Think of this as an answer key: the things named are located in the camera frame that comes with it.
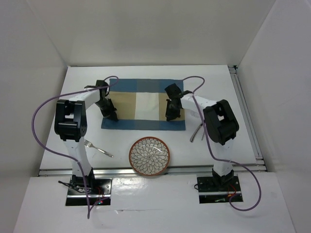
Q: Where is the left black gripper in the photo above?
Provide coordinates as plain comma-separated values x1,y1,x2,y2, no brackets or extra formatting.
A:
94,99,117,121

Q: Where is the clear drinking glass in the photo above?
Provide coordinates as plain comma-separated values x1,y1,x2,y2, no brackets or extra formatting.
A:
190,110,200,118

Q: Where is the blue beige cloth placemat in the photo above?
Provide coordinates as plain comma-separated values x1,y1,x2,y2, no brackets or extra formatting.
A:
101,79,186,131

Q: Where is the silver table knife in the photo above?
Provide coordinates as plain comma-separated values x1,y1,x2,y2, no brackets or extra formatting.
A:
190,123,203,143

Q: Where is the silver fork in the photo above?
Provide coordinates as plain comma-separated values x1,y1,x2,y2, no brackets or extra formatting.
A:
84,140,114,158

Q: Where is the floral patterned brown-rim plate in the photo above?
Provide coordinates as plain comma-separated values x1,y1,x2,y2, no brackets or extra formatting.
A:
129,136,171,168

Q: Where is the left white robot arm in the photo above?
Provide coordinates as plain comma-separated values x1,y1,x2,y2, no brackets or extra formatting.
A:
54,86,118,194

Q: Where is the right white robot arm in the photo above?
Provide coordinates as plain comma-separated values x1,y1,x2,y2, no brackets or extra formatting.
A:
165,87,239,190

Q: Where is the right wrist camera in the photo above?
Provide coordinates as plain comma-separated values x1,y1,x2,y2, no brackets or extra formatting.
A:
165,83,182,100

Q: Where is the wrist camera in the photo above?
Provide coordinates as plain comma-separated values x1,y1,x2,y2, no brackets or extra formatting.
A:
95,80,109,95
165,83,182,100

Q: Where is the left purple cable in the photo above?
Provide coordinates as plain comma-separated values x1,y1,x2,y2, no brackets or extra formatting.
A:
31,76,120,219

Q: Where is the purple cable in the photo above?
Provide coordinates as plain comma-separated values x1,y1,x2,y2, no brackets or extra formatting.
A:
182,76,262,211
31,76,120,219

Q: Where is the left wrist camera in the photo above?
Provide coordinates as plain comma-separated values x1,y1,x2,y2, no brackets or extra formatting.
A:
95,80,109,95

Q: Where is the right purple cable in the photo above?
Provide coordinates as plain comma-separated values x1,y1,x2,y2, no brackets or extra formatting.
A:
182,76,262,211

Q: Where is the right aluminium rail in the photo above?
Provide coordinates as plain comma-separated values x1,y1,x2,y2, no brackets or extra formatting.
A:
228,66,266,166

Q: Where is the aluminium rail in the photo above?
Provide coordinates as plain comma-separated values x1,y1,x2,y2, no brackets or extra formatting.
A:
37,163,268,177
228,66,266,166

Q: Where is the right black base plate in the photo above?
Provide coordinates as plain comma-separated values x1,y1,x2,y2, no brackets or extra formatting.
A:
194,176,243,204

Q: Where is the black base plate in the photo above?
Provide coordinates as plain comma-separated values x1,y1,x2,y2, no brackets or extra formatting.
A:
58,178,112,206
194,176,243,204

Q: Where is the front aluminium rail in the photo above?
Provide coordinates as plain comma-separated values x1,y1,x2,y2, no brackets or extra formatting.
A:
37,163,268,177

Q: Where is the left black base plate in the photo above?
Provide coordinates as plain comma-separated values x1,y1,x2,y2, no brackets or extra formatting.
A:
58,178,112,206

